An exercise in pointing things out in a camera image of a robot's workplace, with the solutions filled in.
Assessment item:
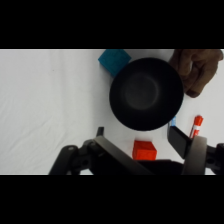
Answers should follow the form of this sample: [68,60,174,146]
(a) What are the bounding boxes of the brown plush toy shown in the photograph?
[168,49,224,99]

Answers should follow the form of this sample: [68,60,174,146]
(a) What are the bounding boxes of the orange marker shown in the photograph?
[189,115,204,139]

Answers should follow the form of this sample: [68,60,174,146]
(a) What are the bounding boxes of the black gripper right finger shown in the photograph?
[167,125,224,175]

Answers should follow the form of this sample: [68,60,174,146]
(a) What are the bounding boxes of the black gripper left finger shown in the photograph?
[48,126,155,175]

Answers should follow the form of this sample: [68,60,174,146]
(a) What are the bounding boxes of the blue marker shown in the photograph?
[169,115,177,128]

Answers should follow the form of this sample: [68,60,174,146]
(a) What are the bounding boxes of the black bowl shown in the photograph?
[108,57,185,132]

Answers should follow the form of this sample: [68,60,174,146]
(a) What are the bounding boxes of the teal cube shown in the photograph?
[97,49,132,78]

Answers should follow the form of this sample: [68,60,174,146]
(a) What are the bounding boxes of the red cube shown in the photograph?
[131,140,158,162]

